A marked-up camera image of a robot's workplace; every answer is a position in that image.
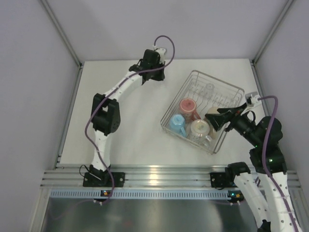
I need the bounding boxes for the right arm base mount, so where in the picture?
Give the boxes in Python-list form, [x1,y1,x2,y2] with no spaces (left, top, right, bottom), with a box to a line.
[210,172,230,190]

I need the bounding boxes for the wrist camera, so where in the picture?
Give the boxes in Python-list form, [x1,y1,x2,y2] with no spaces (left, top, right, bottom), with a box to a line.
[153,45,167,65]
[245,91,260,108]

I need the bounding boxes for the pink patterned mug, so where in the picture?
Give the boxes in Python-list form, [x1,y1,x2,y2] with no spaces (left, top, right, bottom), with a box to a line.
[179,98,201,123]

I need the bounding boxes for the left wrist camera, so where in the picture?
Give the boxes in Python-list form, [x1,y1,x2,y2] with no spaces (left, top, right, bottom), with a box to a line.
[153,45,167,65]

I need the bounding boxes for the wire dish rack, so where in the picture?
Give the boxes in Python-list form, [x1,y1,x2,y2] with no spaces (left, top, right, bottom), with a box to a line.
[160,70,244,154]

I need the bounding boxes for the purple cable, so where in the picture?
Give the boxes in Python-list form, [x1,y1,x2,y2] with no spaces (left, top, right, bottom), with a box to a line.
[84,35,176,201]
[257,96,300,232]

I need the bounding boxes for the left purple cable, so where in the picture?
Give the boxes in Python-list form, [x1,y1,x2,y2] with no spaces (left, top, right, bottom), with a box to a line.
[84,35,176,201]

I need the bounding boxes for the aluminium mounting rail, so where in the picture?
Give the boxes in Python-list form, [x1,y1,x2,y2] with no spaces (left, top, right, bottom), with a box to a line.
[41,164,301,189]

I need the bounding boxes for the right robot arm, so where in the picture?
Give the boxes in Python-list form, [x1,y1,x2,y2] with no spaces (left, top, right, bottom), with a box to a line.
[205,104,302,232]

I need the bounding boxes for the orange interior white mug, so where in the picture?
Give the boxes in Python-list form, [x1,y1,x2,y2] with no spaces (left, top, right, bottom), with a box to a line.
[188,119,213,147]

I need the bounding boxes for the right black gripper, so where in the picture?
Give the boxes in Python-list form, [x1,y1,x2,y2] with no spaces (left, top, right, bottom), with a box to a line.
[205,101,262,146]

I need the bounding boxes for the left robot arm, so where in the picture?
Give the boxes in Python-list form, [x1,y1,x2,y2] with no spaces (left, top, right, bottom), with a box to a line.
[89,48,167,187]

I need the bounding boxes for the cream coral pattern mug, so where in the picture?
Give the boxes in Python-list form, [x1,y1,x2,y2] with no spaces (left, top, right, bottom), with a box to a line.
[204,107,219,140]

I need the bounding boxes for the light blue mug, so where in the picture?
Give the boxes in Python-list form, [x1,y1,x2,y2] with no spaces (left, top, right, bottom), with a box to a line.
[169,114,187,138]

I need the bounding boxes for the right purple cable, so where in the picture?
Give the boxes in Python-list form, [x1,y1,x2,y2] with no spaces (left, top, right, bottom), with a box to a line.
[257,96,300,232]

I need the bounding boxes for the clear glass cup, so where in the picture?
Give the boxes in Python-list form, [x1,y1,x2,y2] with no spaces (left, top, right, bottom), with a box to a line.
[204,83,214,99]

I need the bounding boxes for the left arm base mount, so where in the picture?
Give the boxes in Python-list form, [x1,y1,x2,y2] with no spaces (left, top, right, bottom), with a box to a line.
[83,165,125,188]

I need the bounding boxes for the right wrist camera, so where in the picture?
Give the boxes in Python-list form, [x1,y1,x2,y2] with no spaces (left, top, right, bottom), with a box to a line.
[245,91,260,108]

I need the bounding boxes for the perforated cable duct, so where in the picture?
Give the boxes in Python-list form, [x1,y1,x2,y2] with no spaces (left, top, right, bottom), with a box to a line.
[50,189,231,200]

